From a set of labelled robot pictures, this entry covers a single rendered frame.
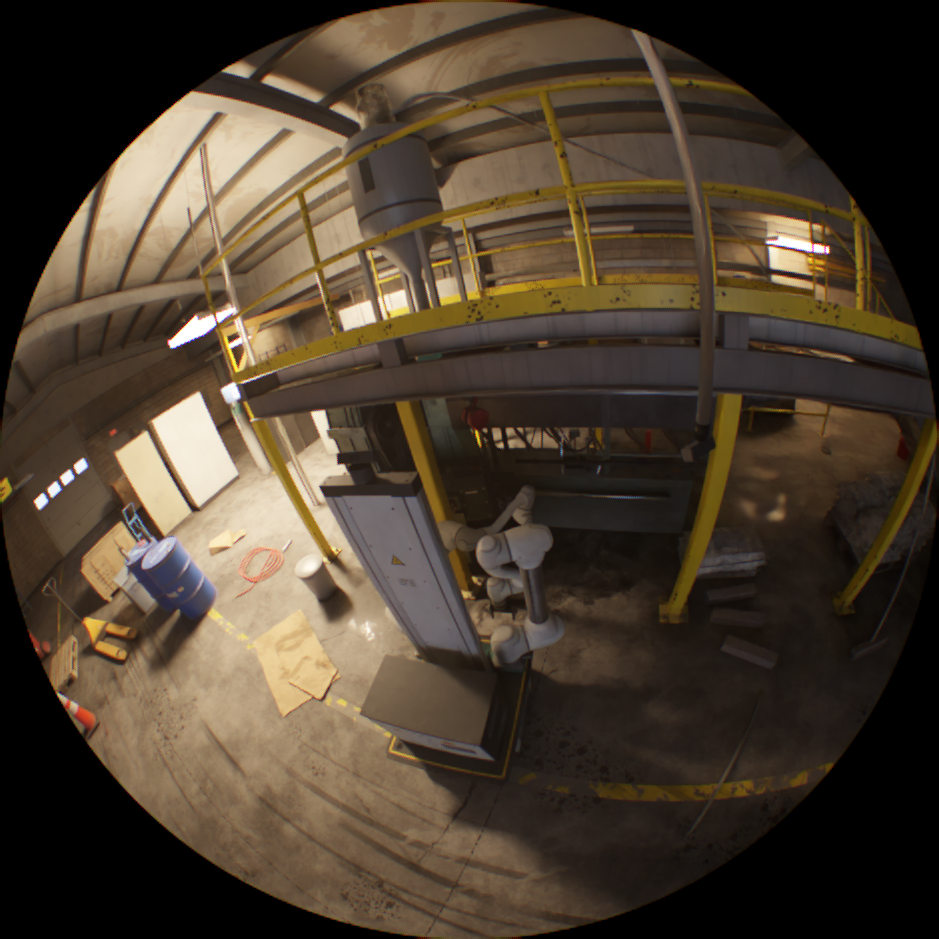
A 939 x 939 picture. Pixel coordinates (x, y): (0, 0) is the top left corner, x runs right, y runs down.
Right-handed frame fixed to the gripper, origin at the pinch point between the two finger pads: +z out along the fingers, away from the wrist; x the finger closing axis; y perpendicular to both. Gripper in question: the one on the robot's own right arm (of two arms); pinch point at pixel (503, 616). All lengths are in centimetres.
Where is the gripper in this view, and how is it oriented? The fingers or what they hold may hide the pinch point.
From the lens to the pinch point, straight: 217.7
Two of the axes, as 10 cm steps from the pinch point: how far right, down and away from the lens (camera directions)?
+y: -2.4, 5.5, -8.0
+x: 9.5, -0.4, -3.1
